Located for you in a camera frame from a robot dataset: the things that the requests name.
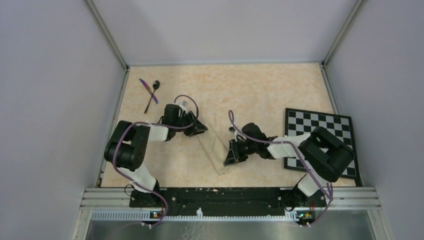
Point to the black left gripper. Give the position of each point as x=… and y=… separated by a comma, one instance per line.
x=193, y=130

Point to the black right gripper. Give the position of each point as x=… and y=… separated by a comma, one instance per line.
x=234, y=155

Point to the cream cloth napkin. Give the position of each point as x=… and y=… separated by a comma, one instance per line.
x=215, y=150

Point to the iridescent purple knife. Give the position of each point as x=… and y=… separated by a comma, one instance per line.
x=149, y=90

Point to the black spoon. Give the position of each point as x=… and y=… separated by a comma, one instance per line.
x=156, y=85

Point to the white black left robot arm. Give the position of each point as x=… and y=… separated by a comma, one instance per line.
x=126, y=148

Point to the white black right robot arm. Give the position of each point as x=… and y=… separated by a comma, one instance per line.
x=287, y=147

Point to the black white checkerboard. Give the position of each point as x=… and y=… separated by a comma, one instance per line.
x=331, y=149

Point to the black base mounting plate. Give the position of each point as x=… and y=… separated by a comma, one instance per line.
x=227, y=201

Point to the aluminium front rail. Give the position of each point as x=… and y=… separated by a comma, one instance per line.
x=112, y=203

